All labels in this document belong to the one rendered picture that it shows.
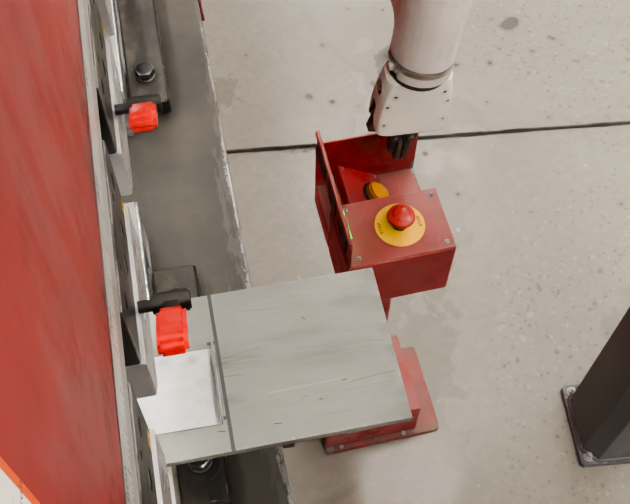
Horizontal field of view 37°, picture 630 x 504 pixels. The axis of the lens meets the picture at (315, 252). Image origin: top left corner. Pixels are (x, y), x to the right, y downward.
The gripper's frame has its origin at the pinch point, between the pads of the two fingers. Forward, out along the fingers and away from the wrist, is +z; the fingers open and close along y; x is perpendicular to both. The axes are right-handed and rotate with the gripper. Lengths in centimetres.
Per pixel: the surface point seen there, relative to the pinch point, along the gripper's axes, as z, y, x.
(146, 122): -44, -37, -28
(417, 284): 15.1, 1.3, -15.0
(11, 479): -76, -44, -67
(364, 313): -14.5, -15.9, -33.0
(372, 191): 11.0, -2.3, -0.2
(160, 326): -43, -38, -46
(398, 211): 3.4, -2.1, -9.3
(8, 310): -76, -44, -61
